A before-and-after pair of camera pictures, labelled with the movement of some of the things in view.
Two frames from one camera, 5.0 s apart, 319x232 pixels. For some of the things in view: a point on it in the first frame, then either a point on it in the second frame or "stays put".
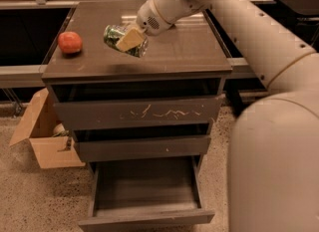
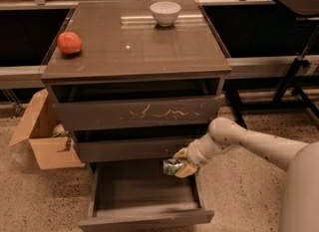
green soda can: x=113 y=34 → x=170 y=165
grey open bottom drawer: x=146 y=191 stays put
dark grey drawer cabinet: x=149 y=115 stays put
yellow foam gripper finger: x=131 y=39 → x=188 y=170
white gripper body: x=149 y=19 → x=194 y=155
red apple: x=70 y=42 stays put
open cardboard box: x=36 y=127 stays put
